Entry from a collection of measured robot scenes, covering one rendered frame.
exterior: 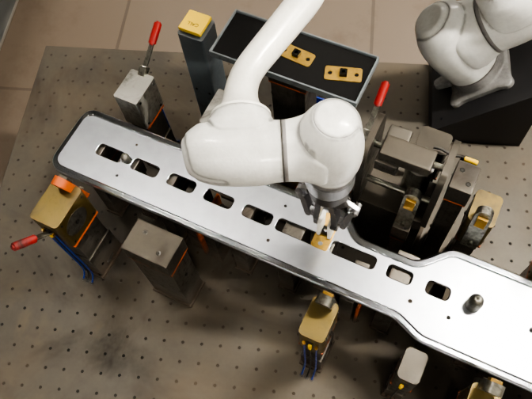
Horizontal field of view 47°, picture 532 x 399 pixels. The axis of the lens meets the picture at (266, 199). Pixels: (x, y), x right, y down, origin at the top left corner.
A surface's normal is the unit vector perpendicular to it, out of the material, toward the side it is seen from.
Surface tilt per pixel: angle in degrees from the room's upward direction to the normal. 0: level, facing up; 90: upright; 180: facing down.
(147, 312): 0
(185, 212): 0
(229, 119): 9
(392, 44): 0
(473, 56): 83
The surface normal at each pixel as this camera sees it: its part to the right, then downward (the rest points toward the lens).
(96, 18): -0.06, -0.43
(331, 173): -0.04, 0.91
